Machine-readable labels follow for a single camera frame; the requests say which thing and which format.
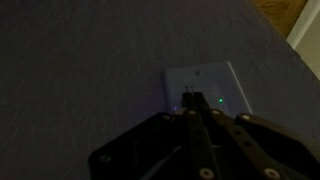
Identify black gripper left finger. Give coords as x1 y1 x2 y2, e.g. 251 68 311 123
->
87 92 222 180

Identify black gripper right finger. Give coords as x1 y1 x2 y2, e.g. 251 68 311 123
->
192 91 320 180

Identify white wall switch plate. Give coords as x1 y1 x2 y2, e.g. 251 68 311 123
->
162 60 254 116

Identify white baseboard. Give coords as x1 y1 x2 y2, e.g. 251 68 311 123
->
286 0 320 50

